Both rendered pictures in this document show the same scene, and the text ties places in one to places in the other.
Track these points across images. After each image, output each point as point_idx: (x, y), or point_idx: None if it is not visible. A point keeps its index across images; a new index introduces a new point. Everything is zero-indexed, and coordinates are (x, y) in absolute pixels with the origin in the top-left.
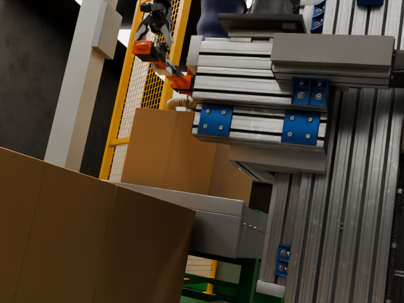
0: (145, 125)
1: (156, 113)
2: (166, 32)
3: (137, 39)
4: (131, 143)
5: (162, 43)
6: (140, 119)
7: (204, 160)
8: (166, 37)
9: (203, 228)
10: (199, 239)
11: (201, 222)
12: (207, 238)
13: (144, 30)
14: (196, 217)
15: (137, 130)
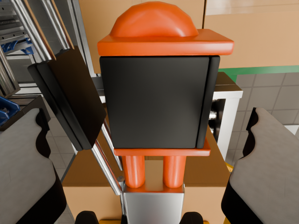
0: (200, 160)
1: (188, 179)
2: (5, 156)
3: (257, 121)
4: (210, 139)
5: (41, 62)
6: (214, 167)
7: (99, 132)
8: (23, 129)
9: (97, 83)
10: (101, 79)
11: (98, 85)
12: (94, 80)
13: (241, 176)
14: (103, 86)
15: (210, 153)
